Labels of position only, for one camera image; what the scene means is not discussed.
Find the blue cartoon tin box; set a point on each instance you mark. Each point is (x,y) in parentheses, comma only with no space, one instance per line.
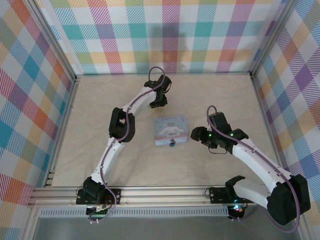
(170,127)

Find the small blue padlock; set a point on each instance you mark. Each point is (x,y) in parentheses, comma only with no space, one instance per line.
(172,143)

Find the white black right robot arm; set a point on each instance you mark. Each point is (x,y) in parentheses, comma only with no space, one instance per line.
(257,160)

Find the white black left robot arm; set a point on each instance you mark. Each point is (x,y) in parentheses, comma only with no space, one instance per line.
(117,147)

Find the grey metal panel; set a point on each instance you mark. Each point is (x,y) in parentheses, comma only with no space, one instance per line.
(162,228)

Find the aluminium floor rail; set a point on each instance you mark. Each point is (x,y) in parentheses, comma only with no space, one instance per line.
(63,130)
(268,125)

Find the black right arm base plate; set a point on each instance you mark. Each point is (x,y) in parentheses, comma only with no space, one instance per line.
(216,195)

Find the long aluminium mounting rail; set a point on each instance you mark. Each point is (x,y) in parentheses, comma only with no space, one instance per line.
(162,196)

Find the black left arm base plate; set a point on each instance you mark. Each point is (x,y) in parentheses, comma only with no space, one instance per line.
(116,196)

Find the aluminium frame post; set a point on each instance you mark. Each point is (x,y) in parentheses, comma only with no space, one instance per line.
(50,37)
(272,35)

